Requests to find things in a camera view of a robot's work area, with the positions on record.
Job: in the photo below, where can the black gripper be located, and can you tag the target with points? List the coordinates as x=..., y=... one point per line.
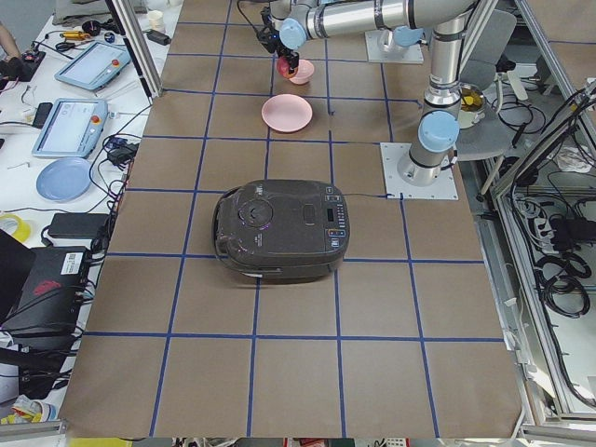
x=287, y=52

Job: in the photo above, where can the red yellow apple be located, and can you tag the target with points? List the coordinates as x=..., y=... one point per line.
x=282, y=67

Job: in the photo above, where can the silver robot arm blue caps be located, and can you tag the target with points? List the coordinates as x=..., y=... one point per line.
x=287, y=25

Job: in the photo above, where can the pink bowl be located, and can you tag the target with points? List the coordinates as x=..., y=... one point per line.
x=304, y=73

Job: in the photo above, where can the pink plate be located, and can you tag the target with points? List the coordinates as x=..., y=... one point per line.
x=286, y=113

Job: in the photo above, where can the light blue plate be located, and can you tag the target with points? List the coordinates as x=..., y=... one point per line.
x=64, y=179

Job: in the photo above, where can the black rice cooker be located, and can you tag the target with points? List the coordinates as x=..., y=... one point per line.
x=281, y=229

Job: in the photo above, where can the teach pendant far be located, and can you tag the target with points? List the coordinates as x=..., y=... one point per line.
x=95, y=67

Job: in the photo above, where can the teach pendant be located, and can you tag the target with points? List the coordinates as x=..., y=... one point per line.
x=73, y=128
x=95, y=67

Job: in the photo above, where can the white grey chair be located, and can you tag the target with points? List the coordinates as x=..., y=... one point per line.
x=489, y=137

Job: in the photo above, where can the teach pendant near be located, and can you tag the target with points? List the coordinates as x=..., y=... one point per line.
x=73, y=128

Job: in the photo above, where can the black power adapter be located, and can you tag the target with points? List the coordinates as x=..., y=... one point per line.
x=77, y=225

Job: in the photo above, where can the yellow tape roll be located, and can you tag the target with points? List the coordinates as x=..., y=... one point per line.
x=14, y=226

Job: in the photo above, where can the aluminium frame post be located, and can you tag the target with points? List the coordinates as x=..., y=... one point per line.
x=127, y=23

